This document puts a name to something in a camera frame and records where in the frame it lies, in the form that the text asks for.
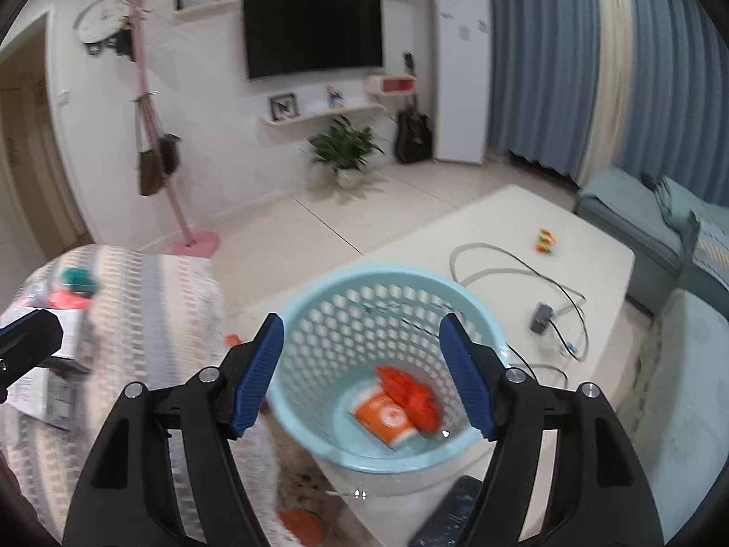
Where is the brown hanging handbag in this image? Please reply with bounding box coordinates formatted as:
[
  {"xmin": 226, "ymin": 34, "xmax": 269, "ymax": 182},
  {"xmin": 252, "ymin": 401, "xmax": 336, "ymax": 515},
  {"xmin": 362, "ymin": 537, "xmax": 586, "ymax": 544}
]
[{"xmin": 136, "ymin": 103, "xmax": 167, "ymax": 198}]

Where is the colourful cube toy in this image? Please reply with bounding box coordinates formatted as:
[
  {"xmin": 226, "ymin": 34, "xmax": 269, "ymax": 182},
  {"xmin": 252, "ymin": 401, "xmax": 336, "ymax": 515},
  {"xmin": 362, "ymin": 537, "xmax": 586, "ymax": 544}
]
[{"xmin": 536, "ymin": 228, "xmax": 556, "ymax": 254}]

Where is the black hanging bag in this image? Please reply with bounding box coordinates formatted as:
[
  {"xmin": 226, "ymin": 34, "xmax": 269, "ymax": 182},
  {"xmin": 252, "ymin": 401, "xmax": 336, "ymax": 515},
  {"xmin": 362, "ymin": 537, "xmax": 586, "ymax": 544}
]
[{"xmin": 159, "ymin": 134, "xmax": 180, "ymax": 176}]

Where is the light blue plastic basket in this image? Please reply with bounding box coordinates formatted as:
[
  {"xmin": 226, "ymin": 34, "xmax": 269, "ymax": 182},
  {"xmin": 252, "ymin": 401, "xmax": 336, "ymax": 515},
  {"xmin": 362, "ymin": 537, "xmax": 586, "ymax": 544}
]
[{"xmin": 267, "ymin": 265, "xmax": 510, "ymax": 475}]

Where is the pink bagged clay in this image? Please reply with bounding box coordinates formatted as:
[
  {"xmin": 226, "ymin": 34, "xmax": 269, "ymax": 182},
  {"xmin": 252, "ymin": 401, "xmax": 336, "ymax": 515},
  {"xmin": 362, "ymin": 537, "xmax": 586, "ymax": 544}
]
[{"xmin": 48, "ymin": 288, "xmax": 92, "ymax": 311}]

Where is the black remote control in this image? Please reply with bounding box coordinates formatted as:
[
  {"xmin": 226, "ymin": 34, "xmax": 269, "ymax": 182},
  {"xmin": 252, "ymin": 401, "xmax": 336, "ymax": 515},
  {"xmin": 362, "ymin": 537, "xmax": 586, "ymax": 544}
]
[{"xmin": 408, "ymin": 475, "xmax": 482, "ymax": 547}]

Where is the white lower wall shelf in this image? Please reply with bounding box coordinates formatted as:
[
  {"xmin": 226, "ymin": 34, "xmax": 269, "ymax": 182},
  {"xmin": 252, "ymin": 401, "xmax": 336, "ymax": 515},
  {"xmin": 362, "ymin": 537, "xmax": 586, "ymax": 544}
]
[{"xmin": 260, "ymin": 103, "xmax": 387, "ymax": 127}]

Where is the butterfly picture frame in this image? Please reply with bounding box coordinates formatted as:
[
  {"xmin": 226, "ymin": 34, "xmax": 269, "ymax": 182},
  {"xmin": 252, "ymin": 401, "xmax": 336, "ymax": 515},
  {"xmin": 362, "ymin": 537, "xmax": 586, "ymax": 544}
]
[{"xmin": 269, "ymin": 93, "xmax": 299, "ymax": 122}]

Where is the red white wall box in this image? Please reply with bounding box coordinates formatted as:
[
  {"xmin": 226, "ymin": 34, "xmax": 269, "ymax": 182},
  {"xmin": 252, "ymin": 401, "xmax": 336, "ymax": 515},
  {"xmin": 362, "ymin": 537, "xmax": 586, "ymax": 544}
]
[{"xmin": 364, "ymin": 74, "xmax": 418, "ymax": 96}]

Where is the teal sofa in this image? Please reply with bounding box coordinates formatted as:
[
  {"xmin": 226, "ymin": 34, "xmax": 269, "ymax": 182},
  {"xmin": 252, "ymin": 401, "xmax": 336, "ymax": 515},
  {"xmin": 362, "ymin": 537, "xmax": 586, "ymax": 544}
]
[{"xmin": 573, "ymin": 168, "xmax": 728, "ymax": 546}]

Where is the black acoustic guitar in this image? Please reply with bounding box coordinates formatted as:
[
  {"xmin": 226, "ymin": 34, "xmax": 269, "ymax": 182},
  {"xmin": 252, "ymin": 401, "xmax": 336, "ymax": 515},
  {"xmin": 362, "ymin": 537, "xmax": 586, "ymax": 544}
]
[{"xmin": 394, "ymin": 88, "xmax": 432, "ymax": 164}]

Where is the white coffee table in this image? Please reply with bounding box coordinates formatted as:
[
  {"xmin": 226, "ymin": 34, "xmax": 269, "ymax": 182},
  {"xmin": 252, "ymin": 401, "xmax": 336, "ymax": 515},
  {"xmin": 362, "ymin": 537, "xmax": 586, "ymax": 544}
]
[{"xmin": 238, "ymin": 183, "xmax": 638, "ymax": 547}]

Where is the panda wall clock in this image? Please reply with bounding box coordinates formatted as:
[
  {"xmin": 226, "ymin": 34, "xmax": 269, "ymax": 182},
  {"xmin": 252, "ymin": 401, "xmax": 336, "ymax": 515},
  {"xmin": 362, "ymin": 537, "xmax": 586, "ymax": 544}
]
[{"xmin": 73, "ymin": 0, "xmax": 133, "ymax": 59}]

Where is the teal bagged clay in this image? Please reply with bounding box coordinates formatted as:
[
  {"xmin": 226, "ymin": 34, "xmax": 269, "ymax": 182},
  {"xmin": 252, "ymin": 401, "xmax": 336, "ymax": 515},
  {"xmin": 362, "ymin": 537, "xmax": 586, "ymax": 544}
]
[{"xmin": 61, "ymin": 267, "xmax": 99, "ymax": 299}]

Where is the cream curtain panel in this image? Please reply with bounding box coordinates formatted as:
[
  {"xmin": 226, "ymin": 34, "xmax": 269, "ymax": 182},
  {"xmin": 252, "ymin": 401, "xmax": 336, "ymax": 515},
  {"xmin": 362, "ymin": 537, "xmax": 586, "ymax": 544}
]
[{"xmin": 577, "ymin": 0, "xmax": 635, "ymax": 185}]

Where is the blue curtain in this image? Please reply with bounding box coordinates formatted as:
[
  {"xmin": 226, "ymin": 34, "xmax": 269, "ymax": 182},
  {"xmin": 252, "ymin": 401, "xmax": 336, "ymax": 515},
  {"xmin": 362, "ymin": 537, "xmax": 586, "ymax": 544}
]
[{"xmin": 489, "ymin": 0, "xmax": 728, "ymax": 204}]

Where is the green potted plant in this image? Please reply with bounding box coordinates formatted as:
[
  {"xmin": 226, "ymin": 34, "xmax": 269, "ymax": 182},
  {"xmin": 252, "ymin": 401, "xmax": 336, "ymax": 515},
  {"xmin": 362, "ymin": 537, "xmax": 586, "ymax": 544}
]
[{"xmin": 308, "ymin": 116, "xmax": 384, "ymax": 190}]

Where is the striped woven table cloth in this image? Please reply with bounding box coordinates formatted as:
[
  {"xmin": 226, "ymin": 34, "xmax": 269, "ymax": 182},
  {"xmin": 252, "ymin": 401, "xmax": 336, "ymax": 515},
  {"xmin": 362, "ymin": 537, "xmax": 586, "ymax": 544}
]
[{"xmin": 1, "ymin": 246, "xmax": 294, "ymax": 546}]

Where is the pink coat rack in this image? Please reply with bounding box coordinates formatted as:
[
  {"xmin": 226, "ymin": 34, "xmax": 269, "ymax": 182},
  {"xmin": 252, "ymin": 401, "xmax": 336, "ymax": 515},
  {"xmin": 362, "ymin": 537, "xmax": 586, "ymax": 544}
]
[{"xmin": 130, "ymin": 0, "xmax": 220, "ymax": 258}]

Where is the grey power cable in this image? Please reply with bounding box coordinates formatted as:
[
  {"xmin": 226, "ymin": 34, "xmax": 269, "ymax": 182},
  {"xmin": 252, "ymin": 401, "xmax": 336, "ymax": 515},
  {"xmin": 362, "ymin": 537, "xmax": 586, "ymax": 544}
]
[{"xmin": 447, "ymin": 242, "xmax": 591, "ymax": 388}]

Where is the white tall cabinet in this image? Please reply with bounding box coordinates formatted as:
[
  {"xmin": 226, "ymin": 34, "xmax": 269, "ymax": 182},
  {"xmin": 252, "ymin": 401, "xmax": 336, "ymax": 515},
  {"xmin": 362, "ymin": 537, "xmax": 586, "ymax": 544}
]
[{"xmin": 434, "ymin": 0, "xmax": 493, "ymax": 165}]

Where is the black wall television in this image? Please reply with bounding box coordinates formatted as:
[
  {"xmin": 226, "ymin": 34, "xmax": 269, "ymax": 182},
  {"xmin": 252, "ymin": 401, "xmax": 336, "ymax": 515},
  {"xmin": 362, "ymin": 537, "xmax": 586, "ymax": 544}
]
[{"xmin": 241, "ymin": 0, "xmax": 383, "ymax": 79}]

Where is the black power adapter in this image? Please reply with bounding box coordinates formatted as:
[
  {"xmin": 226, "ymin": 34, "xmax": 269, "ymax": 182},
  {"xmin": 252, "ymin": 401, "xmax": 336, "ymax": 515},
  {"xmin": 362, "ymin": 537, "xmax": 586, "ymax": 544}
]
[{"xmin": 529, "ymin": 303, "xmax": 554, "ymax": 335}]

